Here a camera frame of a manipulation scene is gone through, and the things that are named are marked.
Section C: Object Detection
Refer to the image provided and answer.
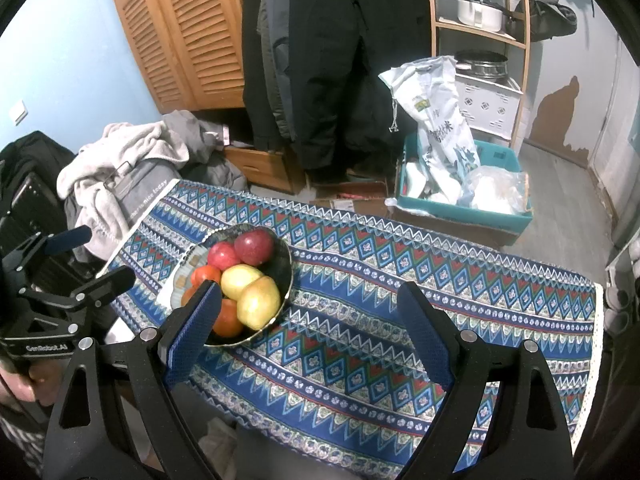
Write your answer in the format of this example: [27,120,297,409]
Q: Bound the black jacket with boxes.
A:
[241,0,432,171]

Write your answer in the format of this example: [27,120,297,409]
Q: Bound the teal plastic crate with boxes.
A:
[394,134,535,235]

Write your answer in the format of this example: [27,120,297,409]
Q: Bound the clear plastic bag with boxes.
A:
[457,166,531,216]

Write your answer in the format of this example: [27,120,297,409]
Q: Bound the flat cardboard box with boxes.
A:
[309,180,396,216]

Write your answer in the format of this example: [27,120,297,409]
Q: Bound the white rice bag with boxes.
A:
[378,56,482,196]

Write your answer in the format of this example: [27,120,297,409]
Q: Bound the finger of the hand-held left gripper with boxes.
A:
[0,226,93,271]
[20,266,137,311]

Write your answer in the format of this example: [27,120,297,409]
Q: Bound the yellow apple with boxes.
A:
[220,264,264,301]
[236,276,282,329]

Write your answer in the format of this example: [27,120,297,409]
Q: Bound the white pot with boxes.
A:
[456,0,506,31]

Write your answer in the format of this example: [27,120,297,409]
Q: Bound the blue patterned tablecloth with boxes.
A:
[97,178,606,480]

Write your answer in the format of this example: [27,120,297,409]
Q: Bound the white storage basket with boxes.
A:
[452,70,523,138]

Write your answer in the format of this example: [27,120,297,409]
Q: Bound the pile of clothes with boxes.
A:
[56,121,190,261]

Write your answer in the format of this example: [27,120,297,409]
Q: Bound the wooden louvered cabinet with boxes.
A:
[103,0,251,113]

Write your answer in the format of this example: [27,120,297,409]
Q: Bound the orange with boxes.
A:
[211,298,246,338]
[191,265,222,286]

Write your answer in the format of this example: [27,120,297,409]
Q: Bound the steel pot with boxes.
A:
[454,50,509,83]

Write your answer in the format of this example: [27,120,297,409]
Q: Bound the black suitcase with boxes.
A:
[0,172,96,286]

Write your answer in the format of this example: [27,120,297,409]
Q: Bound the brown cardboard box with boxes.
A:
[387,202,521,251]

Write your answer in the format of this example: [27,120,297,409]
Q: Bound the red apple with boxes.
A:
[207,241,242,271]
[234,228,275,267]

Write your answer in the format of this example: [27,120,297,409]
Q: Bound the grey printed bag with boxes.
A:
[112,160,178,241]

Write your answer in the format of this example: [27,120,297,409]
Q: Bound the group of shoes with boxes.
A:
[602,240,640,331]

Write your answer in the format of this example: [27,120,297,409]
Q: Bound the dark glass bowl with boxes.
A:
[170,225,293,347]

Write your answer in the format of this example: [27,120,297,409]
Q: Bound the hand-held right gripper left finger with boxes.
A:
[44,280,222,480]

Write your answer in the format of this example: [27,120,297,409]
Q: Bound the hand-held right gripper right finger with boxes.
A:
[396,281,576,480]

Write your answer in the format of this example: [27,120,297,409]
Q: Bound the wooden shelf rack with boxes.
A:
[425,0,531,148]

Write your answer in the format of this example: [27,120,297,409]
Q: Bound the grey hanging bag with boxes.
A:
[515,0,578,43]

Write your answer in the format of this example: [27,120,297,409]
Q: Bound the person's left hand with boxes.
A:
[0,360,58,411]

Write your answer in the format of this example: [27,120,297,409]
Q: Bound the wooden drawer box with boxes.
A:
[222,145,306,195]

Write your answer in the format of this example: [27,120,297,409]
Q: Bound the grey clothes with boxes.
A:
[161,110,248,191]

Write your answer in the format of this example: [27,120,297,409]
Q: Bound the black backpack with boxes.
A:
[0,130,76,181]

